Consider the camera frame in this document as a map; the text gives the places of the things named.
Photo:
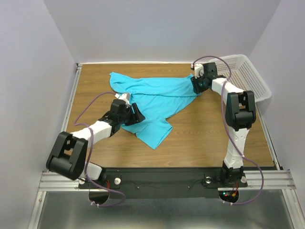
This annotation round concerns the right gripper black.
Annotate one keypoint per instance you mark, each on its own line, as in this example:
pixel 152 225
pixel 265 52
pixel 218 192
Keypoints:
pixel 196 85

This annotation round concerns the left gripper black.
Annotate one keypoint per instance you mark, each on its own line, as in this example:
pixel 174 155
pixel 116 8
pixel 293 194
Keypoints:
pixel 134 114

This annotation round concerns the turquoise t shirt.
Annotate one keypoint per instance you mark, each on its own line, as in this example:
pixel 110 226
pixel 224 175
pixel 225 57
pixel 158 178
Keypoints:
pixel 158 99

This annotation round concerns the white plastic basket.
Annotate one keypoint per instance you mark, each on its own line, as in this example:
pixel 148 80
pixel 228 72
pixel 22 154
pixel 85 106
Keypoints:
pixel 244 75

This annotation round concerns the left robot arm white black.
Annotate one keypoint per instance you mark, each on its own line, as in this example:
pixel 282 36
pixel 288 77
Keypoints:
pixel 68 156

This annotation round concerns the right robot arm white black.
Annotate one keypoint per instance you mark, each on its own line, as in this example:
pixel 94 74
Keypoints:
pixel 239 113

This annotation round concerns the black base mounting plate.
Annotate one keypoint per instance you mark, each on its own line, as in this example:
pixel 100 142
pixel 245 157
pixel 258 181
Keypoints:
pixel 180 182

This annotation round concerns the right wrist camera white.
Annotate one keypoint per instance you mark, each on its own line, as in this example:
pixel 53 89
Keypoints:
pixel 198 70

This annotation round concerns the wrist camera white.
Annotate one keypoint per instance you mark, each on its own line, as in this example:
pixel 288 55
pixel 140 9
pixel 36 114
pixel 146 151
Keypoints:
pixel 198 70
pixel 125 97

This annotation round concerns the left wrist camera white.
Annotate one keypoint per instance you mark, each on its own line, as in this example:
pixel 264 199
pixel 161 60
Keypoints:
pixel 125 97

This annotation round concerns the right aluminium frame rail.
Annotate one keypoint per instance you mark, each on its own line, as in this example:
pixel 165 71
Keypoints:
pixel 268 138

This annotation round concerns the aluminium frame rail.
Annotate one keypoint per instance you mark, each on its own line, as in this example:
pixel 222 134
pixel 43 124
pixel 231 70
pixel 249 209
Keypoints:
pixel 268 138
pixel 273 179
pixel 71 98

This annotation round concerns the left aluminium frame rail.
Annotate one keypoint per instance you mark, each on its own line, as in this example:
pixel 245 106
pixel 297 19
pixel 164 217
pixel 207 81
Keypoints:
pixel 71 98

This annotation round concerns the front aluminium frame rail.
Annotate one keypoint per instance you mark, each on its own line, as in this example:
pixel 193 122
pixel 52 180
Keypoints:
pixel 273 179

